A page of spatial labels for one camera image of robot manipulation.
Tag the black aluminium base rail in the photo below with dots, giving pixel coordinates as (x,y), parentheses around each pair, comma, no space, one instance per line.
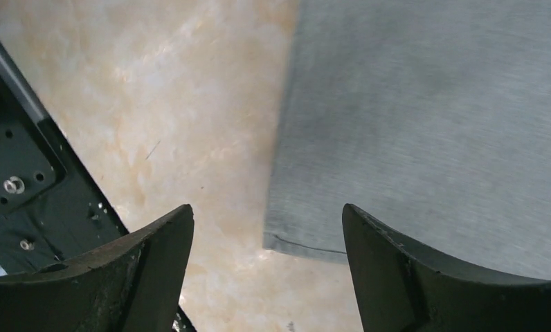
(51,209)

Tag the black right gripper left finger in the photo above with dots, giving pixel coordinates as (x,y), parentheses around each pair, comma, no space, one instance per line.
(130,284)

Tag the grey cloth napkin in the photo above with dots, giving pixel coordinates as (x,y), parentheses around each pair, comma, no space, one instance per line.
(432,116)

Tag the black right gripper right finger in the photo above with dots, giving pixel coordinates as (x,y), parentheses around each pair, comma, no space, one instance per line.
(402,284)

